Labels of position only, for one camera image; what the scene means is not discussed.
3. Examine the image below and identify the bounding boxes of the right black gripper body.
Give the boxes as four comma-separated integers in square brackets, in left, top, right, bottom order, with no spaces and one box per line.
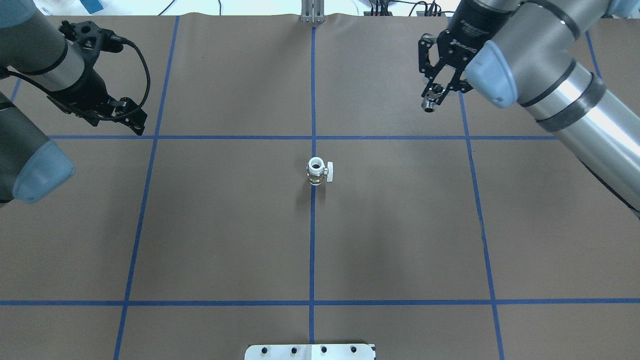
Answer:
[439,0,515,60]

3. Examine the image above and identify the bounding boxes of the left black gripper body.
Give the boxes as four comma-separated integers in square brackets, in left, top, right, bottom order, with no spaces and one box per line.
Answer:
[50,70,114,126]

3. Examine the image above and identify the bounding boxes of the small metal pipe fitting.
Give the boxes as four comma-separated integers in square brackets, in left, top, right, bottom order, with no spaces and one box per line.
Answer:
[421,83,445,113]

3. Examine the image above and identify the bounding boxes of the white brass PPR valve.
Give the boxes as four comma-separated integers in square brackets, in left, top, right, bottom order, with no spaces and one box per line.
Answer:
[306,156,335,187]

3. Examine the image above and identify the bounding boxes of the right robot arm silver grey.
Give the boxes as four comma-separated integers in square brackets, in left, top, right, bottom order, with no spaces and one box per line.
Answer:
[418,0,640,215]

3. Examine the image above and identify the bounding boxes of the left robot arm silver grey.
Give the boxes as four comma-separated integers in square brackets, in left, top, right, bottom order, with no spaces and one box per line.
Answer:
[1,0,151,206]

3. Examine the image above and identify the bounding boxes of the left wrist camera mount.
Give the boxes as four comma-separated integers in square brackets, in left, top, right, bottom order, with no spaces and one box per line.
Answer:
[58,20,124,67]

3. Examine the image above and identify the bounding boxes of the left camera cable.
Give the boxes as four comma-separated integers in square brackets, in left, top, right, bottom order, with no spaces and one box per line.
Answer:
[114,34,152,119]

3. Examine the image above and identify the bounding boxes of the aluminium frame post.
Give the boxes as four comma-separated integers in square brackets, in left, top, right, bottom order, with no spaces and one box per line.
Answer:
[300,0,326,24]

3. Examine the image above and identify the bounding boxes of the white pedestal column base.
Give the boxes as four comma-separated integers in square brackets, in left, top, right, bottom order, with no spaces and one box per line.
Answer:
[244,343,377,360]

